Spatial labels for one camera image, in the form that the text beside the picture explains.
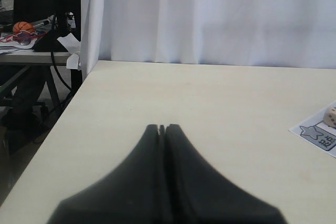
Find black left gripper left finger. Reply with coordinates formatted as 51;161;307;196
48;125;168;223

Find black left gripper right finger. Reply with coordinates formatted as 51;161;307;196
164;124;287;223

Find beige wooden die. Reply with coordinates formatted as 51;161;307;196
323;106;336;128

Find paper number game board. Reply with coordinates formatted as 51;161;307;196
289;101;335;158

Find grey background desk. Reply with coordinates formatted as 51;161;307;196
1;50;70;114

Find black monitor stand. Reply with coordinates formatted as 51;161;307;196
33;12;69;52

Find papers on background desk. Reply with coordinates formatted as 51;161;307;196
1;31;81;70

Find white curtain backdrop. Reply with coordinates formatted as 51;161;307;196
80;0;335;74

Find orange mini basketball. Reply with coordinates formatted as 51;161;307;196
12;21;35;34

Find black hanging cable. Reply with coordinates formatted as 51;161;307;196
50;11;77;112

